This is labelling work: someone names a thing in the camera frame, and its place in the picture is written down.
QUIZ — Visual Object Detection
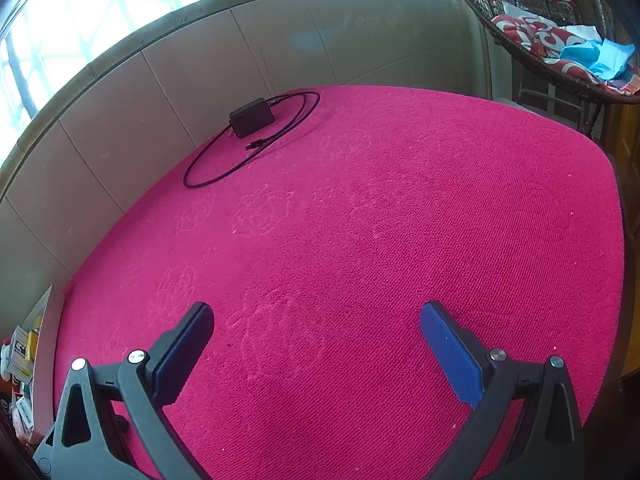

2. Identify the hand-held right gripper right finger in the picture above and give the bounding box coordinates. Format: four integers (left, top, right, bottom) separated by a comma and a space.
420, 300, 586, 480

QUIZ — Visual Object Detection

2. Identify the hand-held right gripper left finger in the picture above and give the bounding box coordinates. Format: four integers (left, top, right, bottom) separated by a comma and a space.
32, 301, 216, 480

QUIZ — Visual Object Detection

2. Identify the white cardboard tray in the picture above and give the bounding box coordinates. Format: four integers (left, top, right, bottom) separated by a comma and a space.
0, 285, 67, 446

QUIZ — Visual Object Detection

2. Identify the black metal stand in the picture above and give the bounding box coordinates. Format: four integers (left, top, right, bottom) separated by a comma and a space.
517, 67, 608, 138

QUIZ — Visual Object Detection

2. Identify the red white seat cushion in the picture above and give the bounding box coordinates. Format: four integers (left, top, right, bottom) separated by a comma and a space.
490, 14, 640, 96

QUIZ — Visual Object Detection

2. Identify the blue cloth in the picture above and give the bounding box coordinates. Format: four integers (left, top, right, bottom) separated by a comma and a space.
559, 37, 637, 81

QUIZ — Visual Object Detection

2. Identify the white cloth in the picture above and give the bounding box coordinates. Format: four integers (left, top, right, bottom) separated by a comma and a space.
501, 2, 603, 43

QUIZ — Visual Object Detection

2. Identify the window with metal grille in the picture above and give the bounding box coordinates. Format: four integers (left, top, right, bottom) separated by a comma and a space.
0, 0, 451, 161

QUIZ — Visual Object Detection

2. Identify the black power adapter with cable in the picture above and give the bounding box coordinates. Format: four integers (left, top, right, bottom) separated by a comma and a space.
183, 91, 321, 190

